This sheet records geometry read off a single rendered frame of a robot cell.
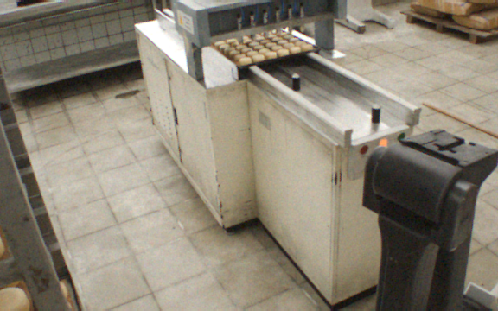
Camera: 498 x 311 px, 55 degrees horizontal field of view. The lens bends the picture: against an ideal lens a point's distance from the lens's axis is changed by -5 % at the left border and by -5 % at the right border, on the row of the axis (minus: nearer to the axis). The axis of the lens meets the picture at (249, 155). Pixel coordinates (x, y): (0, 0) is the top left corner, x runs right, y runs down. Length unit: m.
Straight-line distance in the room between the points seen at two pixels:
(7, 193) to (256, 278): 1.96
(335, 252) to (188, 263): 0.85
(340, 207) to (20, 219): 1.43
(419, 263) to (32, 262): 0.39
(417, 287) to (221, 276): 1.87
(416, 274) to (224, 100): 1.72
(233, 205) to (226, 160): 0.26
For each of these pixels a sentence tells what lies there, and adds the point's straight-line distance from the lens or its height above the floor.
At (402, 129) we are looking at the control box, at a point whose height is 0.84.
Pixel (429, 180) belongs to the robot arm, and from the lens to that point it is 0.48.
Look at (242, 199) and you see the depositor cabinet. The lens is 2.46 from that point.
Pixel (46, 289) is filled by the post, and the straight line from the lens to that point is 0.54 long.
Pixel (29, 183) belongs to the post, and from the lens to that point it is 0.98.
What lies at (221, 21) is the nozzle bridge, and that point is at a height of 1.09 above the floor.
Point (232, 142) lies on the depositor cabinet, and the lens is 2.28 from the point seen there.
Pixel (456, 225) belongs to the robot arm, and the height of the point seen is 1.36.
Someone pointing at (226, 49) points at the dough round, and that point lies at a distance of 2.33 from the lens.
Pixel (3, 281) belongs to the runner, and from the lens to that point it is 0.56.
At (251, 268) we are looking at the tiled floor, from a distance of 2.41.
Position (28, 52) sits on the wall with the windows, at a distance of 5.16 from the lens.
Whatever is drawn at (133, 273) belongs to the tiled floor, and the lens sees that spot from 2.50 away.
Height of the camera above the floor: 1.65
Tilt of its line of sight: 31 degrees down
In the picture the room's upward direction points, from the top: 5 degrees counter-clockwise
